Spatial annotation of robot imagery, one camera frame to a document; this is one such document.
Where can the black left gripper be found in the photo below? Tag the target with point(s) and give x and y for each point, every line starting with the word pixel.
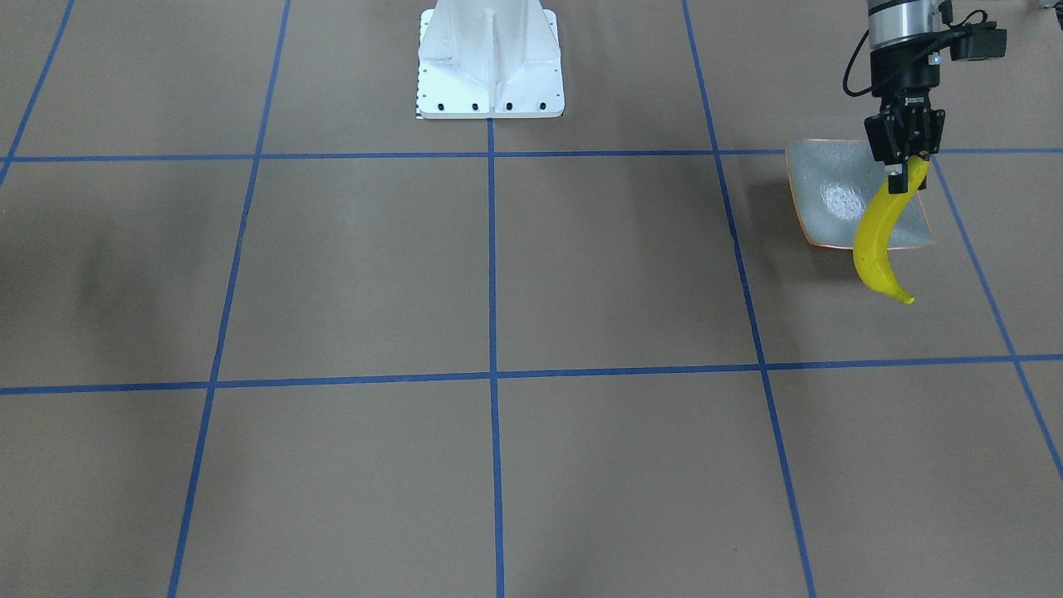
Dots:
pixel 906 75

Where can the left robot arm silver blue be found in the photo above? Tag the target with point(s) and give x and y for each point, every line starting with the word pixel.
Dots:
pixel 906 38

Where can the grey square plate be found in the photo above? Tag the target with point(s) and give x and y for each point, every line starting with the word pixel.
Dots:
pixel 831 182

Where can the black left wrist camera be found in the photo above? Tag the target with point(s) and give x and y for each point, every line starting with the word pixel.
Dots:
pixel 979 44

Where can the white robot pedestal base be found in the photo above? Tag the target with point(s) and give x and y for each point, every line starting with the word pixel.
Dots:
pixel 489 60

